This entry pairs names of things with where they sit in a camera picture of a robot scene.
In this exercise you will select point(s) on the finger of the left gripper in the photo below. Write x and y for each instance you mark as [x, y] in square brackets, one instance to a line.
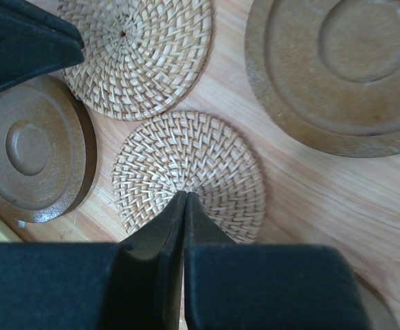
[34, 42]

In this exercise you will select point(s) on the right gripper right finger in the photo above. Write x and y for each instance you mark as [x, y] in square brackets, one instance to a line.
[236, 286]

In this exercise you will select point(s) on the brown wooden coaster top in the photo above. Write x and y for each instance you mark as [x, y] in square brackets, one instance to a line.
[328, 72]

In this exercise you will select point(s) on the large woven rattan coaster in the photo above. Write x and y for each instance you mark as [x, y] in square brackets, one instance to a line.
[141, 57]

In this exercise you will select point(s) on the brown wooden coaster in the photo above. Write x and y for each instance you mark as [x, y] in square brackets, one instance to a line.
[377, 309]
[48, 151]
[328, 72]

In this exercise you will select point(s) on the small woven rattan coaster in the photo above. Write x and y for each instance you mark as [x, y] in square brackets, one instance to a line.
[193, 152]

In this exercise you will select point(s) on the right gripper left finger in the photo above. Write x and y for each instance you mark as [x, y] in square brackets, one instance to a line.
[133, 284]

